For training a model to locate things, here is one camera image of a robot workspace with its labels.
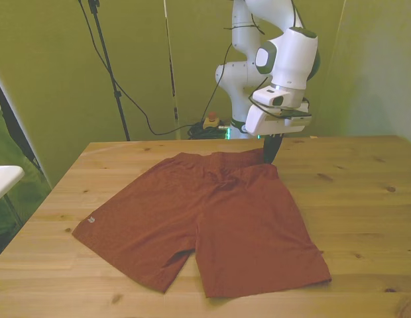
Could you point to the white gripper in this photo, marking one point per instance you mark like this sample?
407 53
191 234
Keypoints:
268 126

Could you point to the rust brown shorts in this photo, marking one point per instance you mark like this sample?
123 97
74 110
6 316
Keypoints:
225 215

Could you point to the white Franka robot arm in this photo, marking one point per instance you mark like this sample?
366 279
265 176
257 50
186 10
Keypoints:
291 56

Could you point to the yellow emergency stop button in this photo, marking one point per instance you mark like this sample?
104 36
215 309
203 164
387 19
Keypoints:
212 123

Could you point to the black tripod stand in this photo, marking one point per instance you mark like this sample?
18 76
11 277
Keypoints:
109 69

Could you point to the white folding table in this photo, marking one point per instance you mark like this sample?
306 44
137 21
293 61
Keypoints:
3 179

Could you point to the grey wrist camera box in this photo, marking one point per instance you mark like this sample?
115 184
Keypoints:
296 114

